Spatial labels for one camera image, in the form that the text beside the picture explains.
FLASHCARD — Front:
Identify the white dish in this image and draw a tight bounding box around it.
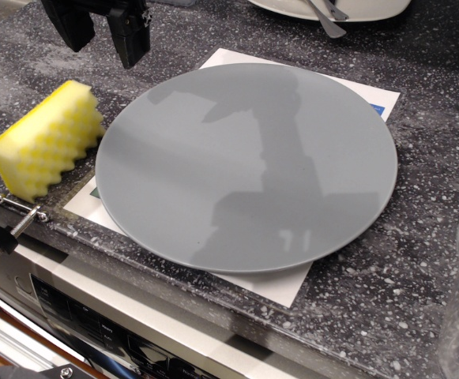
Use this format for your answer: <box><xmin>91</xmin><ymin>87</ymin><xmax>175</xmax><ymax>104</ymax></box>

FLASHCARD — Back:
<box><xmin>247</xmin><ymin>0</ymin><xmax>412</xmax><ymax>23</ymax></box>

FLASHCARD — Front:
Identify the silver fork handle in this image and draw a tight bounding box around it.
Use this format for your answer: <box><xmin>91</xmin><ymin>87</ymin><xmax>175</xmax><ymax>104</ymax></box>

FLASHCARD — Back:
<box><xmin>324</xmin><ymin>0</ymin><xmax>349</xmax><ymax>21</ymax></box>

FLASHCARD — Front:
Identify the grey round plate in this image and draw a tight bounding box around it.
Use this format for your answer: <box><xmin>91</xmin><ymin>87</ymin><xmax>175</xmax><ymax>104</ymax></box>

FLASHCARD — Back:
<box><xmin>96</xmin><ymin>63</ymin><xmax>398</xmax><ymax>274</ymax></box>

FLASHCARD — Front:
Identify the white paper sheet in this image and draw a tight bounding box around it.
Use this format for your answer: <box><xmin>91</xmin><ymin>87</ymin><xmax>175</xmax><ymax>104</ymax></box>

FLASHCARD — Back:
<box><xmin>64</xmin><ymin>48</ymin><xmax>401</xmax><ymax>307</ymax></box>

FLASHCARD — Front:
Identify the silver spoon handle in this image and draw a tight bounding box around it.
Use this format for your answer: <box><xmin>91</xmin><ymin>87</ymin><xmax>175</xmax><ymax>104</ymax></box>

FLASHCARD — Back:
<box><xmin>307</xmin><ymin>0</ymin><xmax>346</xmax><ymax>39</ymax></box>

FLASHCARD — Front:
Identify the white dishwasher control panel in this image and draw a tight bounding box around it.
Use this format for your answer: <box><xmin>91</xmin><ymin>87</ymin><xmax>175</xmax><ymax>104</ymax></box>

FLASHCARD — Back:
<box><xmin>0</xmin><ymin>242</ymin><xmax>372</xmax><ymax>379</ymax></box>

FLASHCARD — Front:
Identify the yellow wavy sponge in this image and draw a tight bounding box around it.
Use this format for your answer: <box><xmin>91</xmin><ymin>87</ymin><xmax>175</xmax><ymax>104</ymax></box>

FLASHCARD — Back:
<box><xmin>0</xmin><ymin>80</ymin><xmax>105</xmax><ymax>203</ymax></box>

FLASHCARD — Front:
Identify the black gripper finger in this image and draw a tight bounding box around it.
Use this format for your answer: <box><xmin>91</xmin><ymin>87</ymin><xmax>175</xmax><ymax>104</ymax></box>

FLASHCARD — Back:
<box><xmin>103</xmin><ymin>0</ymin><xmax>151</xmax><ymax>69</ymax></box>
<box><xmin>41</xmin><ymin>0</ymin><xmax>95</xmax><ymax>52</ymax></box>

